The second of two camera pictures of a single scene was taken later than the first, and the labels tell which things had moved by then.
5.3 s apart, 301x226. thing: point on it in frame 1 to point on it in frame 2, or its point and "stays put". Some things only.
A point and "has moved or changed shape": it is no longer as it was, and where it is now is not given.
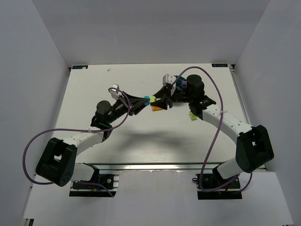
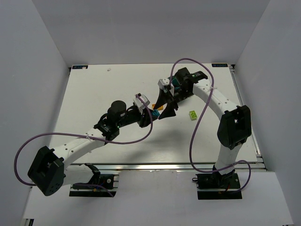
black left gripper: (129, 106) to (144, 118)
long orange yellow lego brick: (155, 108) stays put
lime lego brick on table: (192, 116) stays put
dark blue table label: (219, 65) stays put
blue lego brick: (147, 103) has moved or changed shape
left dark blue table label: (81, 67) stays put
